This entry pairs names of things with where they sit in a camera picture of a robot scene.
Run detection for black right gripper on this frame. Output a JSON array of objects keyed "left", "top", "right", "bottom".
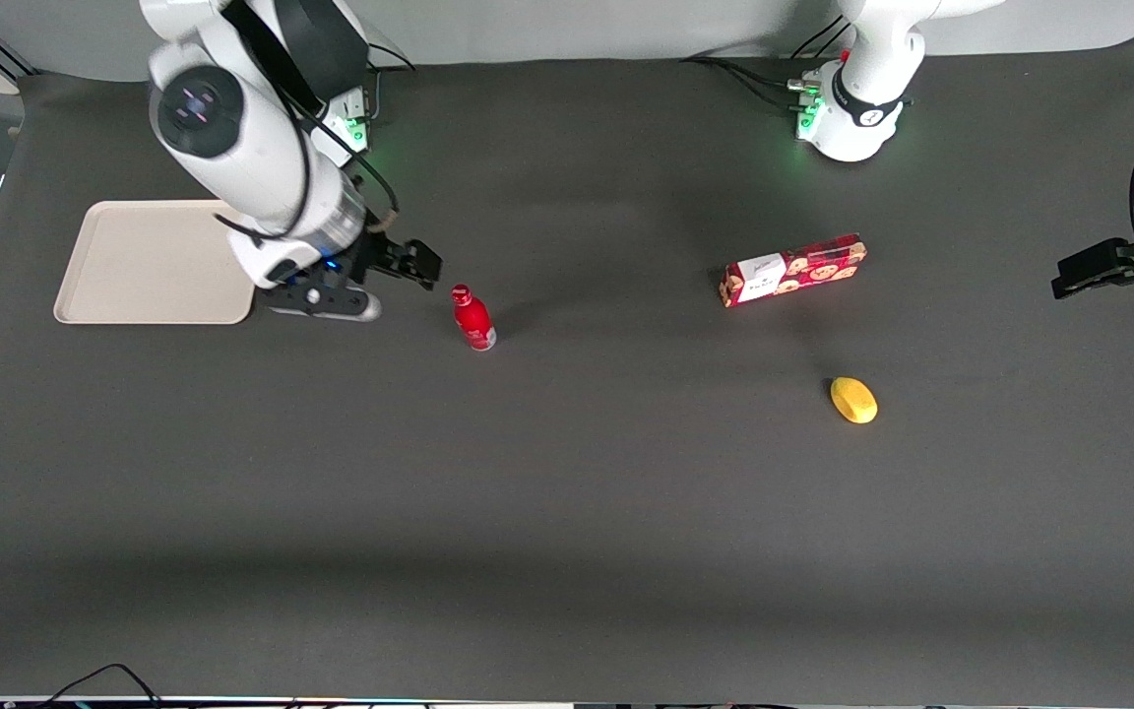
[{"left": 329, "top": 222, "right": 442, "bottom": 296}]

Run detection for red coke bottle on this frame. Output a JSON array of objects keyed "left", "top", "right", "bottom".
[{"left": 452, "top": 285, "right": 497, "bottom": 353}]

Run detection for beige plastic tray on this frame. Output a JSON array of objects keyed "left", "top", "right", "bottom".
[{"left": 53, "top": 200, "right": 258, "bottom": 326}]

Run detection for yellow lemon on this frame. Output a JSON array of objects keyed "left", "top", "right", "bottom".
[{"left": 830, "top": 377, "right": 879, "bottom": 425}]

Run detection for red cookie box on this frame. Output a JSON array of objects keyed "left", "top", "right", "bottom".
[{"left": 720, "top": 233, "right": 868, "bottom": 309}]

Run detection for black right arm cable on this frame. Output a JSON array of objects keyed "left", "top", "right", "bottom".
[{"left": 218, "top": 0, "right": 401, "bottom": 242}]

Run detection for black right base cables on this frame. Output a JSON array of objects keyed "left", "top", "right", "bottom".
[{"left": 362, "top": 39, "right": 418, "bottom": 124}]

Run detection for black base cables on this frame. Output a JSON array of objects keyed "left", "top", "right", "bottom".
[
  {"left": 362, "top": 39, "right": 418, "bottom": 124},
  {"left": 680, "top": 15, "right": 853, "bottom": 111}
]

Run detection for black left base cables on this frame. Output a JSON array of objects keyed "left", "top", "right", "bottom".
[{"left": 680, "top": 15, "right": 853, "bottom": 111}]

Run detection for black cable at table edge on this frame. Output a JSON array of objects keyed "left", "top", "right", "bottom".
[{"left": 35, "top": 663, "right": 166, "bottom": 709}]

